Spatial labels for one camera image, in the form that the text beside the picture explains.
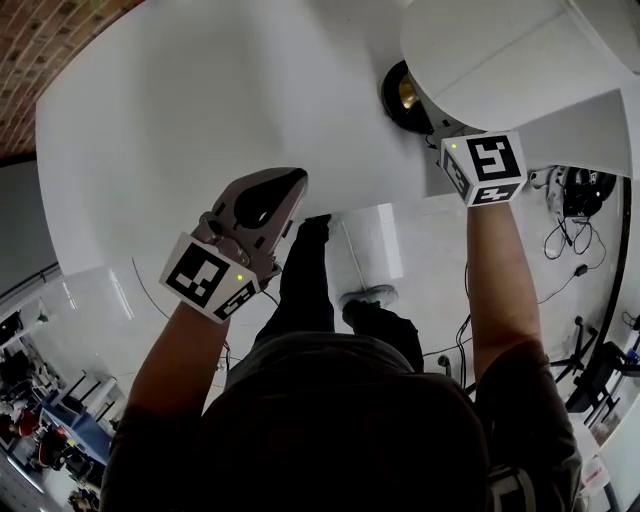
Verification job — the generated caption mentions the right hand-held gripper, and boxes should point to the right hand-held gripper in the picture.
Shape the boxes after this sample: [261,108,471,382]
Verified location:
[435,130,529,208]

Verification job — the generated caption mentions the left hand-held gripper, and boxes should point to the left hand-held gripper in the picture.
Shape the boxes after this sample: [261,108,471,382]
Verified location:
[159,166,310,326]

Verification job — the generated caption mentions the white table lamp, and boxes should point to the white table lamp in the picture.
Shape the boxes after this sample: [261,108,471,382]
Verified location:
[381,0,640,150]

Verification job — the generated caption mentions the person's left forearm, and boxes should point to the person's left forearm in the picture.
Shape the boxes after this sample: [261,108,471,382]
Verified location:
[126,298,235,417]

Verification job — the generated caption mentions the person's right forearm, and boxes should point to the person's right forearm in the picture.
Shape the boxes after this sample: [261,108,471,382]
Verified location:
[464,201,545,397]

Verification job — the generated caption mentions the white desk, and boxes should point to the white desk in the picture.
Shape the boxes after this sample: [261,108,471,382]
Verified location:
[34,0,474,274]

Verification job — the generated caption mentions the person's legs in black trousers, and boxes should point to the person's legs in black trousers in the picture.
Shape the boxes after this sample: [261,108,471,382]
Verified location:
[254,213,427,374]

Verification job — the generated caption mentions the black headset gear pile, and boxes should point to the black headset gear pile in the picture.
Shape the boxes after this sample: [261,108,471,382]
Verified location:
[544,166,618,218]

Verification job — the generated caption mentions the person's grey shoe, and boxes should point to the person's grey shoe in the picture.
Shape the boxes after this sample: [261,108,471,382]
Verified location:
[339,284,401,313]

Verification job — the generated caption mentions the person's torso in grey shirt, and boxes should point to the person's torso in grey shirt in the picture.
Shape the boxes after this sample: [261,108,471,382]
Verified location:
[98,331,587,512]

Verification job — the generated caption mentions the blue partition panel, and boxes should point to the blue partition panel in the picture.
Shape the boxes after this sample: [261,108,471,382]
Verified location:
[39,401,114,467]

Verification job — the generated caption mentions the coiled black cable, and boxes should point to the coiled black cable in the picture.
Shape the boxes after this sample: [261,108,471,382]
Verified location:
[543,216,609,262]

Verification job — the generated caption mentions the long black cable with adapter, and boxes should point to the long black cable with adapter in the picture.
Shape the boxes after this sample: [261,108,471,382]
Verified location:
[536,261,617,307]

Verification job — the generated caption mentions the grey shoulder strap buckle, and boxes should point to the grey shoulder strap buckle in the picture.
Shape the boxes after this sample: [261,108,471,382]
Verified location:
[486,466,544,512]

